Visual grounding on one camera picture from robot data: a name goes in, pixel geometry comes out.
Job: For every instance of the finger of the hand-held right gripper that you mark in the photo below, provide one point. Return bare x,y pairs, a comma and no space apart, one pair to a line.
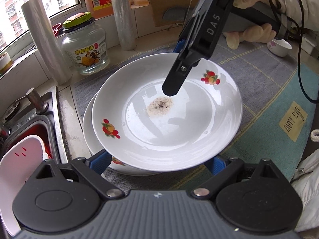
174,79

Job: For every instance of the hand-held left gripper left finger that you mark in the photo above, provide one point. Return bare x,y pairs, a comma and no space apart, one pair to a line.
99,161

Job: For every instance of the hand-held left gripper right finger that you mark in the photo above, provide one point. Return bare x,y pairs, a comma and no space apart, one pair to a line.
214,165

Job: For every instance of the white fruit-print plate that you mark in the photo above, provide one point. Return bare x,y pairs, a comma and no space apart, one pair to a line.
124,168
199,129

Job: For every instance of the person's right forearm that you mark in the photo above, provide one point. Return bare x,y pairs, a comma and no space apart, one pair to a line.
299,5

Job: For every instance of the person's right hand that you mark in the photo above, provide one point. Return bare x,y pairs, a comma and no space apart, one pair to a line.
249,36

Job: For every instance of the grey plastic basin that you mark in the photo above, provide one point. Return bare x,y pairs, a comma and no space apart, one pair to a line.
56,144

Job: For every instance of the white floral cup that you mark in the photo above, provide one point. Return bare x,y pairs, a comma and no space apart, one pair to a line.
280,48

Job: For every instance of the stainless steel sink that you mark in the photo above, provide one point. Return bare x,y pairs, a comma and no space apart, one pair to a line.
56,104

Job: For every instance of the red plastic basin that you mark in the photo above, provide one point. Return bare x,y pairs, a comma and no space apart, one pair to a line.
32,129

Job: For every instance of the blue grey checked mat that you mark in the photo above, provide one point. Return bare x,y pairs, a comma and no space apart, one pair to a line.
261,84

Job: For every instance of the white plastic strainer basket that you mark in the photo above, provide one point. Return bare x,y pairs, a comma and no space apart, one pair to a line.
22,169

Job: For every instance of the clear plastic wrap roll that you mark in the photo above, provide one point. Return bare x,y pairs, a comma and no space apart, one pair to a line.
123,17
47,44

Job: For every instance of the person's white jacket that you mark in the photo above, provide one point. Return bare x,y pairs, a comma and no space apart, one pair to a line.
306,184

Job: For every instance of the glass jar with green lid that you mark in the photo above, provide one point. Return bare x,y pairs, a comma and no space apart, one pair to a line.
84,47

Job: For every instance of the small red container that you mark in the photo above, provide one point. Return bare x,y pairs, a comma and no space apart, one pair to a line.
56,29

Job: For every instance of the window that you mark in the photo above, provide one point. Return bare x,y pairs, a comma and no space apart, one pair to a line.
15,10

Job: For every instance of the short metal post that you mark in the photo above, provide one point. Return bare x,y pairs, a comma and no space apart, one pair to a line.
37,100

